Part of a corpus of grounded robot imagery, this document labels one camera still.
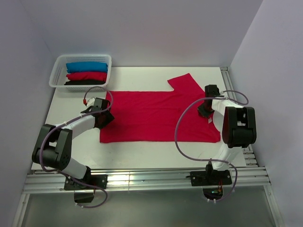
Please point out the white perforated plastic basket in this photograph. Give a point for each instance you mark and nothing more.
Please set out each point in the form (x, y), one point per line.
(59, 72)

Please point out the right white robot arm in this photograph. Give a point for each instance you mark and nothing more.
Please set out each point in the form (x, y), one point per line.
(217, 170)

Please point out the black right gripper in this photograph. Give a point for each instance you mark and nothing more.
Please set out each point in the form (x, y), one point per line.
(202, 112)

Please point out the aluminium front rail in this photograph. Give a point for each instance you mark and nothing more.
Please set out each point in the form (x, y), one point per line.
(144, 180)

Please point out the rolled black t shirt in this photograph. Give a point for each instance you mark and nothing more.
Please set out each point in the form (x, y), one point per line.
(84, 82)

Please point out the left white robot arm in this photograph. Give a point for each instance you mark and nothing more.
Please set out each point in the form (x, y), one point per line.
(54, 144)

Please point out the rolled blue t shirt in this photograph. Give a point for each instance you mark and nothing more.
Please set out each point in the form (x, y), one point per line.
(84, 66)

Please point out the aluminium side rail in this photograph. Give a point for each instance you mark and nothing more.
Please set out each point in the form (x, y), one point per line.
(240, 130)

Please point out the red t shirt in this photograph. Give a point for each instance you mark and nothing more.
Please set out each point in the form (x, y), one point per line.
(153, 115)
(100, 76)

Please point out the rolled red t shirt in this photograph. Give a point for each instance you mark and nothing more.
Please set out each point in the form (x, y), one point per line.
(100, 76)

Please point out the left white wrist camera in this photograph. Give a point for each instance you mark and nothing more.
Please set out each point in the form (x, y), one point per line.
(89, 102)

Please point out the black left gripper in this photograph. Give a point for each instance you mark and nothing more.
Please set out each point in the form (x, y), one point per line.
(109, 118)

